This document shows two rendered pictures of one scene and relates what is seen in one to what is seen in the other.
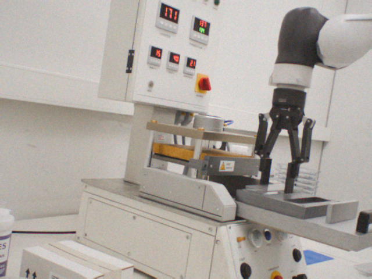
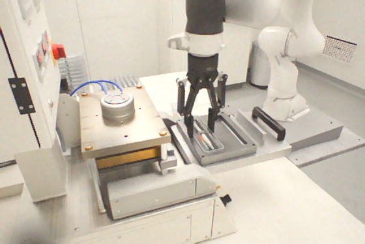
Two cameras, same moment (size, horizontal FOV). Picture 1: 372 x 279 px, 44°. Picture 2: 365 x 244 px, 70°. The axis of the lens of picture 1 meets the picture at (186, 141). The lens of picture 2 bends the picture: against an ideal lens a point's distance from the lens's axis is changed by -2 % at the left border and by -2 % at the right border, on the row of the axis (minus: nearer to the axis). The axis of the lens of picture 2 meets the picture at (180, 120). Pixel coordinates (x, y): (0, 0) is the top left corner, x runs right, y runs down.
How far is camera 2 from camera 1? 90 cm
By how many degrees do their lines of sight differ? 62
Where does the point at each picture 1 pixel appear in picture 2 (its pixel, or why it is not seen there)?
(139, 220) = (126, 235)
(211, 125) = (131, 109)
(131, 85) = (45, 127)
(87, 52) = not seen: outside the picture
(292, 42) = (217, 11)
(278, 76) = (205, 48)
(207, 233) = (205, 206)
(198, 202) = (191, 192)
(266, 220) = (233, 167)
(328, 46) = (264, 19)
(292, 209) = (248, 151)
